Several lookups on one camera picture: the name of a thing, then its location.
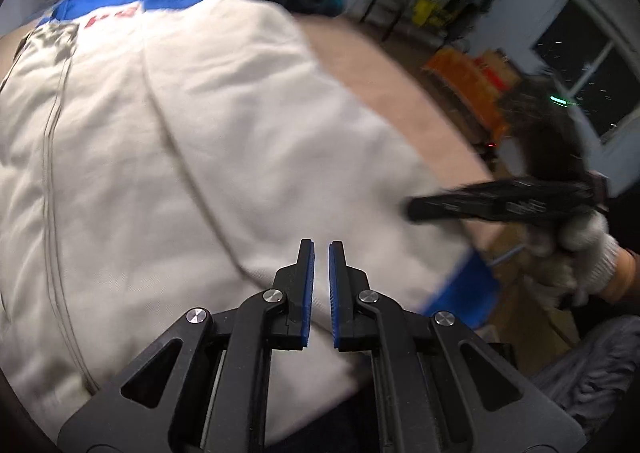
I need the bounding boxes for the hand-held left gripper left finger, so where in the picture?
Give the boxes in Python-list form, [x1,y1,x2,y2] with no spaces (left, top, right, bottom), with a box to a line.
[57,238,317,453]

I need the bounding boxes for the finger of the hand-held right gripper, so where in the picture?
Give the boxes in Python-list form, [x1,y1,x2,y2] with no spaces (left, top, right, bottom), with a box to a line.
[407,183,501,224]

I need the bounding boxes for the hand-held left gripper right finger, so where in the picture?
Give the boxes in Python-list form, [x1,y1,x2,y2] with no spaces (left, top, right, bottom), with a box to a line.
[327,240,587,453]

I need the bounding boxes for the white and blue work jacket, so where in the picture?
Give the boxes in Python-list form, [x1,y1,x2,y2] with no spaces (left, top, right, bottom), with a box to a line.
[0,0,501,449]

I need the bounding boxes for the person's right forearm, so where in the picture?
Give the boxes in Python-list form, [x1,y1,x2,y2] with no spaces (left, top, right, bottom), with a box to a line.
[597,248,640,306]

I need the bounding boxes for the person's right hand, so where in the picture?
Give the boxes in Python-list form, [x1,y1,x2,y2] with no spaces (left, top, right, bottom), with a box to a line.
[522,210,621,309]

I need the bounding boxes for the window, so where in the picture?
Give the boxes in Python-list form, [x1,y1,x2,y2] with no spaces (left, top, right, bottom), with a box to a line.
[530,0,640,144]

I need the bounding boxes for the orange cloth covered furniture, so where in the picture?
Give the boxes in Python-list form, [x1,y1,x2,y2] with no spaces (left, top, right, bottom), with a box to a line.
[422,48,523,138]

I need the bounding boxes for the yellow box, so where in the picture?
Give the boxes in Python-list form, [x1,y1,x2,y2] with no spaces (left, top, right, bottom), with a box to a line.
[412,0,448,26]

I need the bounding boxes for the person's grey clothing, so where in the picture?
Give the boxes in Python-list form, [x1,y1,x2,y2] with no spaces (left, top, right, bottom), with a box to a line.
[530,315,640,439]

